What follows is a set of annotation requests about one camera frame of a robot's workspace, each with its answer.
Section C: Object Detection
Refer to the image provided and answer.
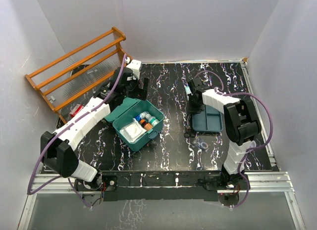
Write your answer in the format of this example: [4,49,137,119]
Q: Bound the teal plastic medicine box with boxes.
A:
[105,98,164,152]

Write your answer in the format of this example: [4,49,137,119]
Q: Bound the white bottle green label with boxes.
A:
[145,113,159,127]

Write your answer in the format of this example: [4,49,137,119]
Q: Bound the white square gauze pack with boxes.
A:
[120,121,146,143]

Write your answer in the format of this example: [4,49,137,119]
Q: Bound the clear bag small items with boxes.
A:
[192,138,209,149]

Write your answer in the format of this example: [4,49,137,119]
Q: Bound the white blue sachet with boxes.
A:
[185,86,191,94]

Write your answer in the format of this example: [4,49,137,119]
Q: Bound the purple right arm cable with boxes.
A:
[193,70,273,208]

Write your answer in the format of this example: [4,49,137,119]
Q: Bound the orange wooden shelf rack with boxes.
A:
[25,27,126,123]

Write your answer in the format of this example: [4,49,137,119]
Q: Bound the small scissors white sheath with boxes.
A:
[184,114,196,138]

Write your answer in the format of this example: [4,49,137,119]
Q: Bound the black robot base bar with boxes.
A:
[75,171,248,201]

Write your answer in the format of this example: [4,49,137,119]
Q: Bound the dark teal tray insert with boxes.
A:
[191,105,223,134]

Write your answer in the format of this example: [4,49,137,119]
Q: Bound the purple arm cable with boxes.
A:
[26,53,129,208]
[193,70,273,208]

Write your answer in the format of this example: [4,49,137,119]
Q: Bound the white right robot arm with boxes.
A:
[188,78,262,189]

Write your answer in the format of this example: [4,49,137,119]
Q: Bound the red white medicine box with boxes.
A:
[69,104,84,118]

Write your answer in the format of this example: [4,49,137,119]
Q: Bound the brown bottle orange label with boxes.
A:
[140,119,153,131]

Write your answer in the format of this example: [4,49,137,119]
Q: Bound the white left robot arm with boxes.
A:
[40,61,149,190]

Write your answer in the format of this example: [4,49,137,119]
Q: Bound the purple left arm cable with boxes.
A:
[26,53,129,208]

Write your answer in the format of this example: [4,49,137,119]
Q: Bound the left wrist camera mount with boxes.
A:
[125,57,142,79]

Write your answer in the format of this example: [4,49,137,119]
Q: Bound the white bottle blue label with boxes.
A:
[135,111,147,122]

